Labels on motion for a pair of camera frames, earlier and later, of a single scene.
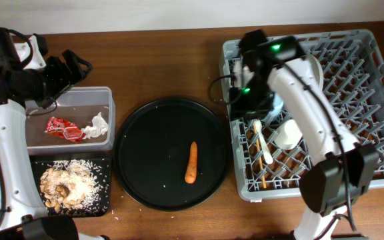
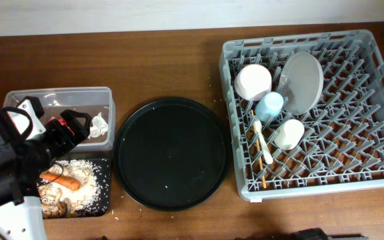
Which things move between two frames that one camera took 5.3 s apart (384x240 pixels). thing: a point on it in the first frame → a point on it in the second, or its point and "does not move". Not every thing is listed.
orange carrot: [191, 170] → [65, 181]
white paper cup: [288, 135] does not move
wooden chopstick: [259, 154] does not move
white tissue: [98, 127] does not move
